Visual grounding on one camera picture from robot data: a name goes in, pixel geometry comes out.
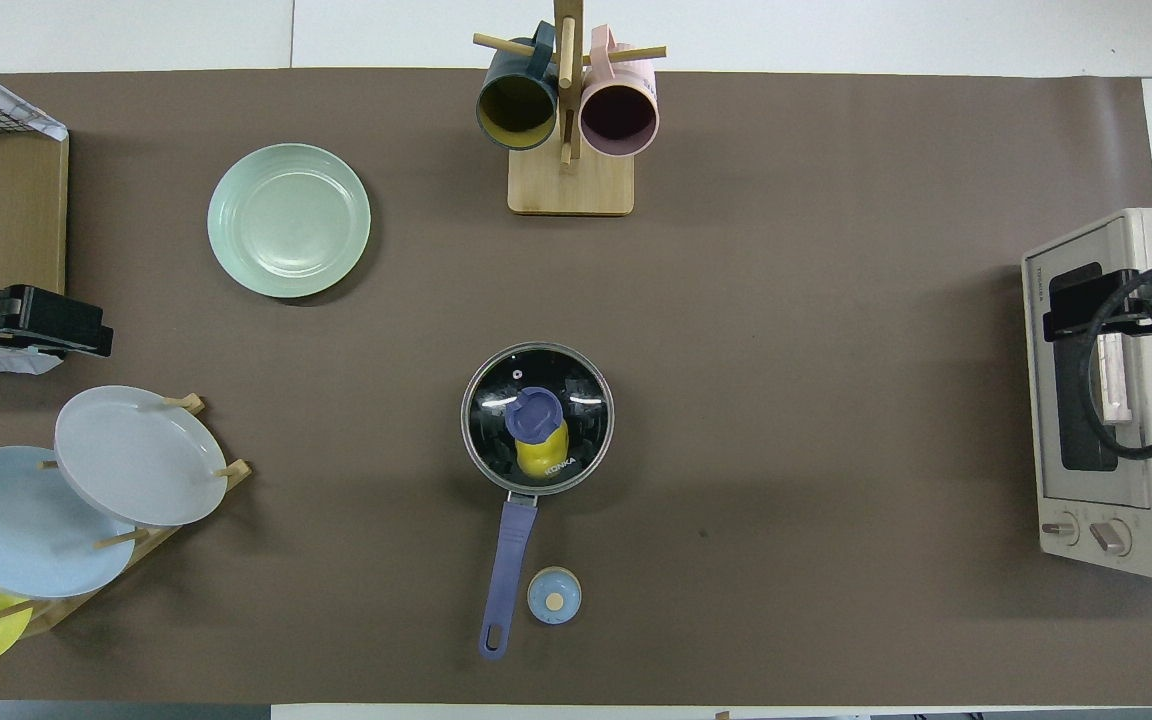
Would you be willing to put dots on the glass pot lid purple knob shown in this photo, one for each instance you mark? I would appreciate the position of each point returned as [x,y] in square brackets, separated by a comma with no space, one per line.
[496,400]

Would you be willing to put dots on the yellow lemon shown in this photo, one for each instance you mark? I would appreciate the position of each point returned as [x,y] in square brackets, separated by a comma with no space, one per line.
[539,458]

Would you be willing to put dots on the grey plate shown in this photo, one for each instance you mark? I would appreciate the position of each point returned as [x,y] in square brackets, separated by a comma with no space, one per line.
[141,455]

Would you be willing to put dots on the light blue plate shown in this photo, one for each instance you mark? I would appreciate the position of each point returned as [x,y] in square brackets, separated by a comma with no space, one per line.
[16,525]

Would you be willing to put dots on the wooden plate rack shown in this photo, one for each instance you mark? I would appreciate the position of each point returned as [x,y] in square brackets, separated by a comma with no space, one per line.
[151,540]

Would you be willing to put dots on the pale green plate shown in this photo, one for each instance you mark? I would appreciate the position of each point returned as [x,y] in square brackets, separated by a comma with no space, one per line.
[288,220]

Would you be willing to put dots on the white patterned cloth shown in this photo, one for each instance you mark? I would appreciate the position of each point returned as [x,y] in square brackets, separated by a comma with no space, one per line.
[6,103]

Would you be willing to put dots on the brown table mat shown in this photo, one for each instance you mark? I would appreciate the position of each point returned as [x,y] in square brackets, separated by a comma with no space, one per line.
[786,400]

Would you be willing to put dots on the dark teal mug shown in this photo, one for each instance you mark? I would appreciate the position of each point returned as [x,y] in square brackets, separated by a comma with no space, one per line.
[517,115]

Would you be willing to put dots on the wooden mug tree stand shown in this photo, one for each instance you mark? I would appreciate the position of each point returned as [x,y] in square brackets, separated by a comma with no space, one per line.
[570,185]

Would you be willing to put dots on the pink ribbed mug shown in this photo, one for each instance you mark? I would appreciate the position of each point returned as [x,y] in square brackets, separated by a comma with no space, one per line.
[619,118]

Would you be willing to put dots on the small blue round bell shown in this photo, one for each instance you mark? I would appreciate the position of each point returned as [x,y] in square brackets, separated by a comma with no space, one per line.
[554,596]

